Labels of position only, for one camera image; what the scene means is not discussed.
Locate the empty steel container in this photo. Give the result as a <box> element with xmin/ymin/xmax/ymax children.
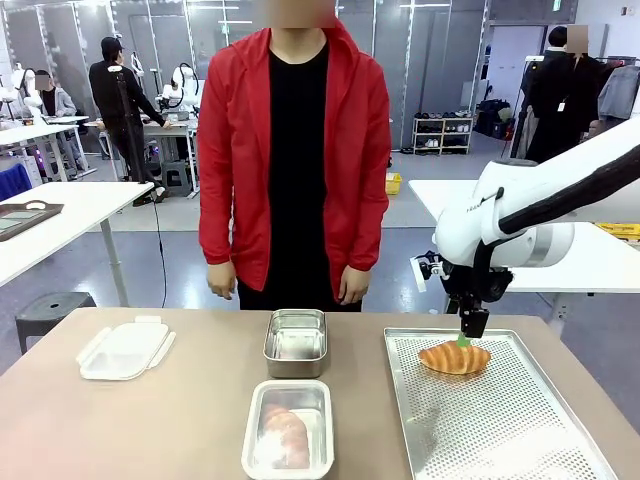
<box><xmin>263</xmin><ymin>308</ymin><xmax>330</xmax><ymax>379</ymax></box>

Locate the white background workbench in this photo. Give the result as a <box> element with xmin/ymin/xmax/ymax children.
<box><xmin>0</xmin><ymin>114</ymin><xmax>92</xmax><ymax>182</ymax></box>

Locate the person's left forearm red sleeve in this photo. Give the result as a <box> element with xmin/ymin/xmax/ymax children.
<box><xmin>344</xmin><ymin>199</ymin><xmax>391</xmax><ymax>274</ymax></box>

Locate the perforated metal baking tray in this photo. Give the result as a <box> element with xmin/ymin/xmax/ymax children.
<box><xmin>383</xmin><ymin>327</ymin><xmax>621</xmax><ymax>480</ymax></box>

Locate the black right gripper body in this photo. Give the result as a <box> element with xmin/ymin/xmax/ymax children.
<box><xmin>442</xmin><ymin>267</ymin><xmax>515</xmax><ymax>312</ymax></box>

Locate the bread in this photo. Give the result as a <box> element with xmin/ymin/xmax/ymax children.
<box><xmin>259</xmin><ymin>403</ymin><xmax>311</xmax><ymax>470</ymax></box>

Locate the black round stool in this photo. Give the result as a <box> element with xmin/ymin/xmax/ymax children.
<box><xmin>14</xmin><ymin>292</ymin><xmax>99</xmax><ymax>356</ymax></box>

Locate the wooden shoe rack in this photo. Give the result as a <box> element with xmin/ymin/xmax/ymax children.
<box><xmin>412</xmin><ymin>115</ymin><xmax>475</xmax><ymax>155</ymax></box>

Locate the white translucent container lid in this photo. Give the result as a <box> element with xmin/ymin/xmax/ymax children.
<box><xmin>76</xmin><ymin>315</ymin><xmax>177</xmax><ymax>381</ymax></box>

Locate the white side table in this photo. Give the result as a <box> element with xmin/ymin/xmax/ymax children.
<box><xmin>0</xmin><ymin>180</ymin><xmax>155</xmax><ymax>307</ymax></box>

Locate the seated person grey hoodie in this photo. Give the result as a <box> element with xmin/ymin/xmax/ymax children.
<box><xmin>33</xmin><ymin>69</ymin><xmax>81</xmax><ymax>174</ymax></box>

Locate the person's right forearm red sleeve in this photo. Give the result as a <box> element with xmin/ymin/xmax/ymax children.
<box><xmin>198</xmin><ymin>199</ymin><xmax>235</xmax><ymax>267</ymax></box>

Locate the grey step stool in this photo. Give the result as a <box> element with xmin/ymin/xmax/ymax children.
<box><xmin>160</xmin><ymin>162</ymin><xmax>197</xmax><ymax>200</ymax></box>

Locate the brown tray with tablet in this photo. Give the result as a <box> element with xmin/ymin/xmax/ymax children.
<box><xmin>0</xmin><ymin>199</ymin><xmax>65</xmax><ymax>243</ymax></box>

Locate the person's left hand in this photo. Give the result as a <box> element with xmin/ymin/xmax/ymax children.
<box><xmin>338</xmin><ymin>267</ymin><xmax>371</xmax><ymax>305</ymax></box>

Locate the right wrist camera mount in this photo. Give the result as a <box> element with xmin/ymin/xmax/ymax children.
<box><xmin>409</xmin><ymin>251</ymin><xmax>454</xmax><ymax>294</ymax></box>

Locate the black bags pile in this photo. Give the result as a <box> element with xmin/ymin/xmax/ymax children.
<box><xmin>476</xmin><ymin>98</ymin><xmax>512</xmax><ymax>140</ymax></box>

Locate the person in black coat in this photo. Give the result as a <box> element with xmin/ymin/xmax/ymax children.
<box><xmin>523</xmin><ymin>24</ymin><xmax>607</xmax><ymax>165</ymax></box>

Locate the person in red jacket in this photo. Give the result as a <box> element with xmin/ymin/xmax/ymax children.
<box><xmin>197</xmin><ymin>0</ymin><xmax>392</xmax><ymax>314</ymax></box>

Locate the steel container with bread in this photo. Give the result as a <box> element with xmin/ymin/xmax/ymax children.
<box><xmin>241</xmin><ymin>379</ymin><xmax>335</xmax><ymax>480</ymax></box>

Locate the man in black cap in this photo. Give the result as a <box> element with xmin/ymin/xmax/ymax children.
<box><xmin>88</xmin><ymin>35</ymin><xmax>170</xmax><ymax>201</ymax></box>

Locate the thin black hanging cable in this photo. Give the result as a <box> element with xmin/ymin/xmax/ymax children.
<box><xmin>151</xmin><ymin>197</ymin><xmax>167</xmax><ymax>307</ymax></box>

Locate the person's right hand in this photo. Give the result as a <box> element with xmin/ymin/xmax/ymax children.
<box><xmin>207</xmin><ymin>262</ymin><xmax>237</xmax><ymax>301</ymax></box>

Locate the grey jacket on rack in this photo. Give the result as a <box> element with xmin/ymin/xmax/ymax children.
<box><xmin>597</xmin><ymin>64</ymin><xmax>640</xmax><ymax>121</ymax></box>

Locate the black tripod stand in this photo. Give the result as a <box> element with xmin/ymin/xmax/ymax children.
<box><xmin>110</xmin><ymin>69</ymin><xmax>154</xmax><ymax>187</ymax></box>

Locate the golden croissant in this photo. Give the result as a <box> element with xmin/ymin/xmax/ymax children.
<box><xmin>418</xmin><ymin>341</ymin><xmax>492</xmax><ymax>375</ymax></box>

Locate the black arm cable sleeve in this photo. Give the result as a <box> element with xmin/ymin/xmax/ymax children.
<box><xmin>472</xmin><ymin>144</ymin><xmax>640</xmax><ymax>301</ymax></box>

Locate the blue chair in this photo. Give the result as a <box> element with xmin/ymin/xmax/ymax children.
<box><xmin>0</xmin><ymin>162</ymin><xmax>34</xmax><ymax>202</ymax></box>

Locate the yellow box on table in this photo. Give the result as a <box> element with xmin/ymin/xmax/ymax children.
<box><xmin>594</xmin><ymin>222</ymin><xmax>640</xmax><ymax>245</ymax></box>

